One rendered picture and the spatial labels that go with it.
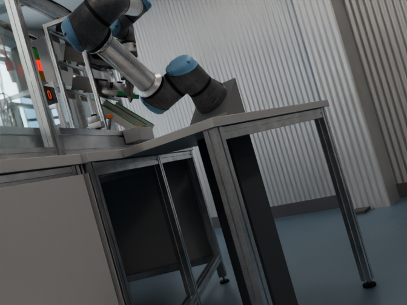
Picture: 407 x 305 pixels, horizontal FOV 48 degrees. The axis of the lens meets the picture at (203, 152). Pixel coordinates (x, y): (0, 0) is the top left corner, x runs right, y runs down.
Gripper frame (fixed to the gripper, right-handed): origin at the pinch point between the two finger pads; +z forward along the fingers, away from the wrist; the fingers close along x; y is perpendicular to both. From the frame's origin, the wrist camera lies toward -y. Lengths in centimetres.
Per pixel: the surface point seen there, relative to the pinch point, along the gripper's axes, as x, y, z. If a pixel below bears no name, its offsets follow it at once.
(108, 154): 16, 52, 26
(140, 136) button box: 4.7, 12.0, 18.2
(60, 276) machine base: 26, 92, 56
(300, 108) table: 68, -9, 19
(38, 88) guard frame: 16, 78, 7
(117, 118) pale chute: -26.9, -19.8, 3.0
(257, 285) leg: 56, 44, 74
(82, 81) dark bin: -43, -17, -20
